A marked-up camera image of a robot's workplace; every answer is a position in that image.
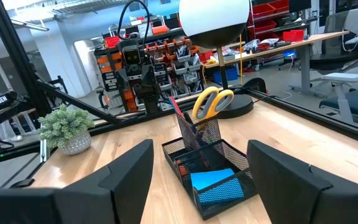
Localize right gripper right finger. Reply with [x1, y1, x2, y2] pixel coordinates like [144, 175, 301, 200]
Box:
[246, 139, 358, 224]

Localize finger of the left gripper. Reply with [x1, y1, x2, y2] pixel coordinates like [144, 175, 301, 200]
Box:
[115, 68, 131, 92]
[140, 64, 159, 91]

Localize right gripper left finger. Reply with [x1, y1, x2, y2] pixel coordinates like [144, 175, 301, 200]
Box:
[0, 139, 155, 224]

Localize orange eraser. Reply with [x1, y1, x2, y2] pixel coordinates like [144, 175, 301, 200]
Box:
[175, 162, 189, 178]

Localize yellow-handled scissors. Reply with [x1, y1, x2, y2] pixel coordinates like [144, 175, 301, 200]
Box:
[191, 86, 236, 123]

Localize blue sticky note pad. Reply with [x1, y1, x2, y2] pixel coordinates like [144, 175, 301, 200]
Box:
[190, 167, 246, 205]

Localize black mesh desk organizer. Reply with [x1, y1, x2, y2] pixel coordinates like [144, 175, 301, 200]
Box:
[161, 108, 260, 221]

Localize blue-seated office chair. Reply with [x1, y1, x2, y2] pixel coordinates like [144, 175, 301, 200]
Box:
[318, 65, 358, 126]

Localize grey office chair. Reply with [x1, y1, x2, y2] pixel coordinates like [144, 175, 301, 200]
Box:
[308, 7, 358, 91]

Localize parts bin shelf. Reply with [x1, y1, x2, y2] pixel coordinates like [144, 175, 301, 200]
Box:
[94, 26, 206, 113]

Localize green potted plant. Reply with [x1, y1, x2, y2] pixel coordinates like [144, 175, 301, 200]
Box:
[37, 103, 96, 156]

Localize blue storage bin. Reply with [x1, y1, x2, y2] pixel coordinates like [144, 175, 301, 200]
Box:
[213, 67, 239, 85]

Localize white globe table lamp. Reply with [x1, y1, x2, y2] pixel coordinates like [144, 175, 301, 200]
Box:
[178, 0, 255, 120]

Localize wooden top desk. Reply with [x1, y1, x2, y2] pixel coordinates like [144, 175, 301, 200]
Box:
[203, 30, 351, 96]

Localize red bin shelf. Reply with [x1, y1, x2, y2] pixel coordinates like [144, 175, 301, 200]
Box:
[249, 0, 291, 43]

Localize red box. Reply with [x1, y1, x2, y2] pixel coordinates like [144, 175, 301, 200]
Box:
[282, 29, 305, 43]

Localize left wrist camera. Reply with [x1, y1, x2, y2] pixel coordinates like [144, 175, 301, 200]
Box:
[122, 45, 144, 67]

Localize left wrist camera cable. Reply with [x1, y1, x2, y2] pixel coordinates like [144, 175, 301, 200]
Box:
[117, 0, 152, 50]

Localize black rig post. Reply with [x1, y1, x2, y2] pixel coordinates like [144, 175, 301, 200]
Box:
[0, 0, 53, 118]

